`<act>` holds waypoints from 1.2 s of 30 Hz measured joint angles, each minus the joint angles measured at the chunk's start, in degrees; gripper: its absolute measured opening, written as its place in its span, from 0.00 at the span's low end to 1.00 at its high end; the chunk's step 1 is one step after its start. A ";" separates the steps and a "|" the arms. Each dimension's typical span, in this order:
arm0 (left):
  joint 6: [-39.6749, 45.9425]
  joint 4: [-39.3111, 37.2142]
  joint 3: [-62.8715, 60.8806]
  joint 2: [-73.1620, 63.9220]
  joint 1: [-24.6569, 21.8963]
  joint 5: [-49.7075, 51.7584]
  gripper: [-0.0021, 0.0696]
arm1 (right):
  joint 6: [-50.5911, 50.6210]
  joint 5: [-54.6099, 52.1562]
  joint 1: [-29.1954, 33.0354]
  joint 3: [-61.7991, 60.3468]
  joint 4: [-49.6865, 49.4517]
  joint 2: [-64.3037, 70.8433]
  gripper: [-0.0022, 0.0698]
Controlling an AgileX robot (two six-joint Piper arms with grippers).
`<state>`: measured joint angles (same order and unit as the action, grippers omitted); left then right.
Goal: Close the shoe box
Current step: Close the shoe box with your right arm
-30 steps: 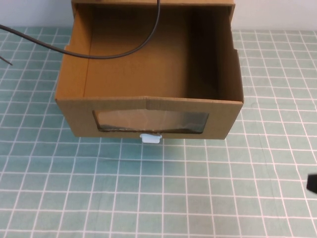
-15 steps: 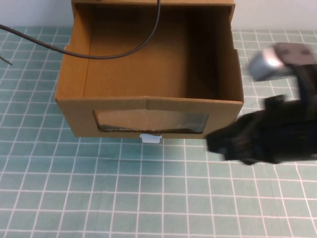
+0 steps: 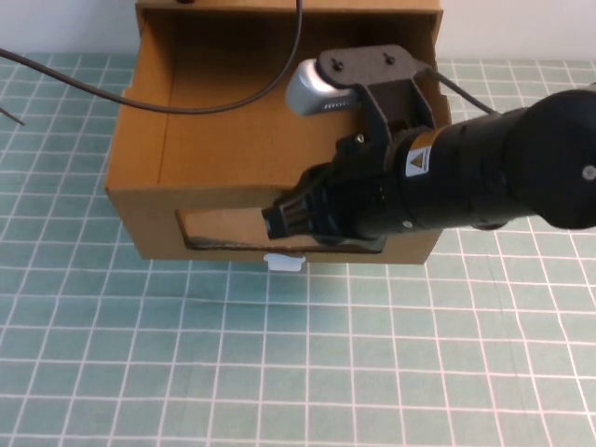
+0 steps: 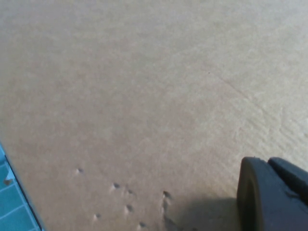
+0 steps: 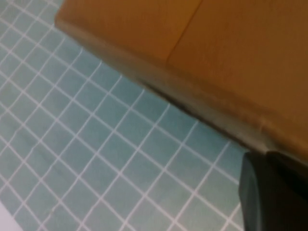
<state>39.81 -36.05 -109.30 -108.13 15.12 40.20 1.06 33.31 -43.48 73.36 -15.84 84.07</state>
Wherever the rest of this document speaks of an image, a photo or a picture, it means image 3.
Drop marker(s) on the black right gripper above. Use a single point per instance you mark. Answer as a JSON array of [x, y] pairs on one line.
[[358, 195]]

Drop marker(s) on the white plastic drawer pull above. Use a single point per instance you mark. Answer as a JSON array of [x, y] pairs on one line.
[[284, 263]]

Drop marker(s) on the cardboard drawer with clear window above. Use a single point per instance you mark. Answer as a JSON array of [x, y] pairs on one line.
[[223, 149]]

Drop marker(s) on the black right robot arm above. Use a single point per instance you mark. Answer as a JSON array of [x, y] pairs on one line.
[[512, 163]]

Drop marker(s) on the cardboard shoe box outer shell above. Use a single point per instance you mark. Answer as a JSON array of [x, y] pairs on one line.
[[233, 4]]

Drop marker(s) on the green checked tablecloth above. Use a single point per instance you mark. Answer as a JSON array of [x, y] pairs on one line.
[[298, 363]]

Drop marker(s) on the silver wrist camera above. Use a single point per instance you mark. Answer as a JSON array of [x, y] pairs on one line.
[[307, 88]]

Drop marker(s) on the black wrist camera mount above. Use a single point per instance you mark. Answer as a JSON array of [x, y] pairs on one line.
[[372, 65]]

